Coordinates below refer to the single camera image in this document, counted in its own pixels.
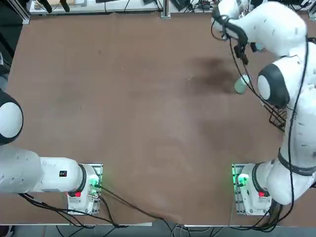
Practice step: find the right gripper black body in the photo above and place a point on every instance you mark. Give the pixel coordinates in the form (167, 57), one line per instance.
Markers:
(242, 53)

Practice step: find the pale green plastic cup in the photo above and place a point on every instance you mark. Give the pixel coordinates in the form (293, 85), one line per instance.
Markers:
(240, 86)

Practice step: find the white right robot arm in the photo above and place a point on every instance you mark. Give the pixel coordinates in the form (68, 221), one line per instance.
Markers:
(276, 29)

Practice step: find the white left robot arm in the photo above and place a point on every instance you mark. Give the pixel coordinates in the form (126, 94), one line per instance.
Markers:
(49, 177)

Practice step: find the orange black connector block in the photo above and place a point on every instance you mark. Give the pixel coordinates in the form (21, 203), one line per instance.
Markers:
(205, 3)

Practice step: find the black power brick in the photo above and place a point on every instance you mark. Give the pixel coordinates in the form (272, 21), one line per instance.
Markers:
(179, 5)

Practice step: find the black pronged stand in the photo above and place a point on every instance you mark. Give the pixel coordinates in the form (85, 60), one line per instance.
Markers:
(65, 5)
(46, 6)

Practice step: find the aluminium corner profile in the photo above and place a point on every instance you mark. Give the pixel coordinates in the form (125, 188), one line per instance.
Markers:
(23, 14)

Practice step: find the aluminium camera post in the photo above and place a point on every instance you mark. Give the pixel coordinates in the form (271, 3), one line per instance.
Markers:
(166, 10)

